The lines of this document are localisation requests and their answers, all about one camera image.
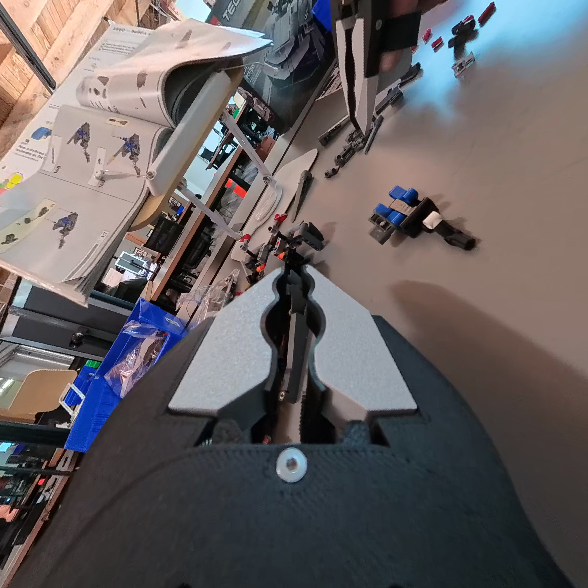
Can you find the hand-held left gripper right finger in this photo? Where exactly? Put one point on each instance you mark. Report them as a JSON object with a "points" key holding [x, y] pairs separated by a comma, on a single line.
{"points": [[363, 363]]}

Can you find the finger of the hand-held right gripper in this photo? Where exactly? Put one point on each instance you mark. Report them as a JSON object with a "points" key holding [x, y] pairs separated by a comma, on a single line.
{"points": [[381, 92], [342, 69]]}

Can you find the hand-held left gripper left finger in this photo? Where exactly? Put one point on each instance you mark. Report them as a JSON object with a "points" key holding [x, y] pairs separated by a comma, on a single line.
{"points": [[225, 363]]}

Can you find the blue black lego assembly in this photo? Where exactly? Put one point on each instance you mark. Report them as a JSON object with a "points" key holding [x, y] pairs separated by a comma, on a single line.
{"points": [[413, 216]]}

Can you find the grey lego connector block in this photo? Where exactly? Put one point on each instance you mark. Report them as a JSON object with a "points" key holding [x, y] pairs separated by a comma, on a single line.
{"points": [[380, 229]]}

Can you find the lego technic car chassis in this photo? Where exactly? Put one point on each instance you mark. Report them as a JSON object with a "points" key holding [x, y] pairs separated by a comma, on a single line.
{"points": [[294, 239]]}

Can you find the lego set box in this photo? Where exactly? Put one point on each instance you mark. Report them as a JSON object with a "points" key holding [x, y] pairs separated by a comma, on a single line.
{"points": [[285, 59]]}

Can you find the pile of grey lego connectors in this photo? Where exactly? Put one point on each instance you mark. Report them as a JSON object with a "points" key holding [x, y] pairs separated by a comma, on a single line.
{"points": [[347, 154]]}

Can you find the small grey lego connector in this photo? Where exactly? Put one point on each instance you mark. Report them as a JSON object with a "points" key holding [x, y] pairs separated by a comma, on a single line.
{"points": [[463, 63]]}

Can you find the pile of black lego pieces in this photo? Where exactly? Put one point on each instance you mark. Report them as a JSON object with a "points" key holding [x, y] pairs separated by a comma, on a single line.
{"points": [[461, 32]]}

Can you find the lego instruction booklet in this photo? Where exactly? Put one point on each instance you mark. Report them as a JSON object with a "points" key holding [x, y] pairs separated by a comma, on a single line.
{"points": [[115, 138]]}

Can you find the person's right hand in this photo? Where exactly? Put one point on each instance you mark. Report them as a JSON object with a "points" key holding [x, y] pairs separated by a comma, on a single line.
{"points": [[395, 57]]}

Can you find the clear plastic parts bag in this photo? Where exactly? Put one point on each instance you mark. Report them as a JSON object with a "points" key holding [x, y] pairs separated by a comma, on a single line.
{"points": [[138, 358]]}

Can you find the white flat stand board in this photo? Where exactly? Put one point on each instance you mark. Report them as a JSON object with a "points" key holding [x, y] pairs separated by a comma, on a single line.
{"points": [[285, 183]]}

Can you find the blue plastic storage bin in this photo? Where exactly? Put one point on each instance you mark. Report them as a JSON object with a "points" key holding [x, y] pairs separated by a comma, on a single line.
{"points": [[92, 404]]}

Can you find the red orange bar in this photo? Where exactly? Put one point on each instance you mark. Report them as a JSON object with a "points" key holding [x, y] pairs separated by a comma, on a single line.
{"points": [[236, 188]]}

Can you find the black metal pole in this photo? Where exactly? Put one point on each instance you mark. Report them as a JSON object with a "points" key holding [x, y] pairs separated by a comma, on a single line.
{"points": [[27, 46]]}

